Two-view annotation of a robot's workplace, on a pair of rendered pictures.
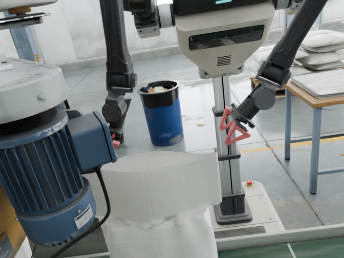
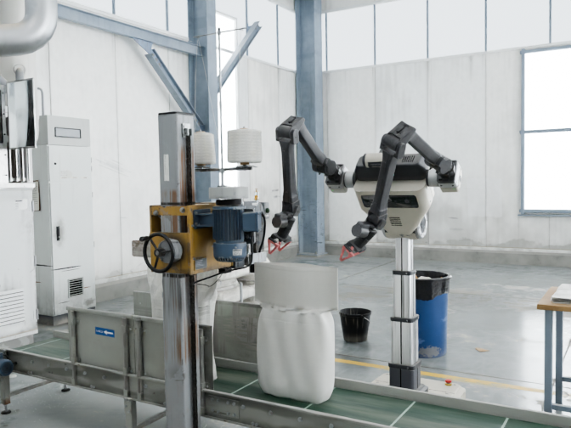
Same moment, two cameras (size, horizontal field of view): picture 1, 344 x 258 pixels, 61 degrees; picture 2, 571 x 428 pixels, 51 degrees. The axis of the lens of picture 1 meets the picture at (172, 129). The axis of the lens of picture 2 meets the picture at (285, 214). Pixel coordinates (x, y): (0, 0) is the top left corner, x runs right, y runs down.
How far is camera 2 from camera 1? 2.13 m
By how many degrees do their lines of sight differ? 34
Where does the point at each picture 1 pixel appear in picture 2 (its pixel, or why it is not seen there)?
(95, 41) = not seen: hidden behind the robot
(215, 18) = not seen: hidden behind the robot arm
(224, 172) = (395, 335)
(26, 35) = (315, 194)
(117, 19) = (289, 173)
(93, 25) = not seen: hidden behind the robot
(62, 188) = (232, 233)
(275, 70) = (373, 216)
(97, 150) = (251, 223)
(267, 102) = (358, 232)
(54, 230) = (223, 250)
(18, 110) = (226, 195)
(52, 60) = (341, 235)
